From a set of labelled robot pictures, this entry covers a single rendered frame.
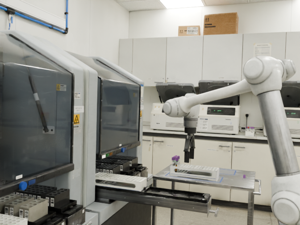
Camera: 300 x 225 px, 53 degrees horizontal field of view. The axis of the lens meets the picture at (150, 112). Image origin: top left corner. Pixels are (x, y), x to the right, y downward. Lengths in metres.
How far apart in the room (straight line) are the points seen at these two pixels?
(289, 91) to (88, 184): 3.08
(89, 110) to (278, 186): 0.95
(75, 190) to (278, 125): 0.97
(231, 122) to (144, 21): 2.14
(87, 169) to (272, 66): 1.01
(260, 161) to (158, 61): 1.90
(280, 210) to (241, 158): 2.49
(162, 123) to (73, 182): 2.62
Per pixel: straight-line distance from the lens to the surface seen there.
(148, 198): 1.59
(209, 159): 3.88
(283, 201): 1.38
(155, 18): 4.82
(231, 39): 4.17
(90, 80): 1.55
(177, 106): 1.71
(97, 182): 1.73
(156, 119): 3.99
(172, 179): 1.88
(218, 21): 4.29
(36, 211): 1.28
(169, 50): 4.29
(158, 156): 4.02
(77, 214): 1.39
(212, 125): 3.83
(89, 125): 1.56
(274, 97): 1.44
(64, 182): 1.47
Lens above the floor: 1.29
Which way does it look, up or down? 2 degrees down
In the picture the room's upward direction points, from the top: 2 degrees clockwise
